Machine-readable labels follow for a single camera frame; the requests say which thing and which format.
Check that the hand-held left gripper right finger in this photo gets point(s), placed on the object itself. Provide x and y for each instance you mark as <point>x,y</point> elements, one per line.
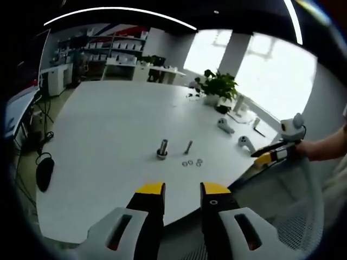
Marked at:
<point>227,230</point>

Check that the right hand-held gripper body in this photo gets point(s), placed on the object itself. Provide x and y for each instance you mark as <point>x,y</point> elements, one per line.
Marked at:
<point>294,132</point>

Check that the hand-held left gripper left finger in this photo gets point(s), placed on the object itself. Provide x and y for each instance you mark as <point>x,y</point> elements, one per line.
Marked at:
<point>100,235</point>

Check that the thin threaded steel stud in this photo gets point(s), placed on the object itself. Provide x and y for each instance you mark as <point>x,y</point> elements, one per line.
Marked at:
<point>188,147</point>

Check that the large threaded steel stud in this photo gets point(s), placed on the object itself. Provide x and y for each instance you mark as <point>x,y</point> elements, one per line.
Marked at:
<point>163,147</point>

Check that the person's right hand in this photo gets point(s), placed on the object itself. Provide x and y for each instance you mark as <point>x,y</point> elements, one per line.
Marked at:
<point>303,150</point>

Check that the white handheld controller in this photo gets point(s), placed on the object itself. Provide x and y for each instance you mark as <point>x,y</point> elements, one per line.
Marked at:
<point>244,142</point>
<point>223,124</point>

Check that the small white cylinder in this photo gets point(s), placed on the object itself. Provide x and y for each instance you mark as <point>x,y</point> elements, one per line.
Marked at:
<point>256,123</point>

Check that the white mesh chair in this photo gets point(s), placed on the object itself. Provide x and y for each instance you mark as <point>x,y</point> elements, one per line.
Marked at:
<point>292,200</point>

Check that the tall white cylinder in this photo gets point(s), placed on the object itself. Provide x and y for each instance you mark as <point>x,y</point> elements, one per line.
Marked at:
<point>239,104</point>

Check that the black desktop object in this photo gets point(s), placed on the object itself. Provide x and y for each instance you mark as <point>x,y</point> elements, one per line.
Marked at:
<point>223,109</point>

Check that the green potted plant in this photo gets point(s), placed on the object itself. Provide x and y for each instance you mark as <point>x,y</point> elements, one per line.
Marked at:
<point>219,84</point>

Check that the curved ceiling light strip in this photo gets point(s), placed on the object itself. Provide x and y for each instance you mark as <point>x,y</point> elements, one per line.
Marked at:
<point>295,19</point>
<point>122,10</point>

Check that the white side desk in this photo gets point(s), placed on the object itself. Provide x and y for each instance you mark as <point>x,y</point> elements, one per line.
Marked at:
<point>21,111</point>

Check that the small dark plant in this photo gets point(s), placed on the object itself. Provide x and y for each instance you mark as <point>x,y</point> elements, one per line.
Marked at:
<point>151,60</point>

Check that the white office cabinet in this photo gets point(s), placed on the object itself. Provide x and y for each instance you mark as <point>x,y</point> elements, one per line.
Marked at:
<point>55,80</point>

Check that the white long desk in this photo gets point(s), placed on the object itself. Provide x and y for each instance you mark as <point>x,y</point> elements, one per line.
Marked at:
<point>119,69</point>

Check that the shelving unit with white bins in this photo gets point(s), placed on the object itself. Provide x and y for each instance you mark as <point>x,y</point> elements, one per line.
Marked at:
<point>119,44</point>

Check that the large dark monitor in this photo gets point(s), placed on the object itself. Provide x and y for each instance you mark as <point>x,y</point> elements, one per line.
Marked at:
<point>29,59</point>

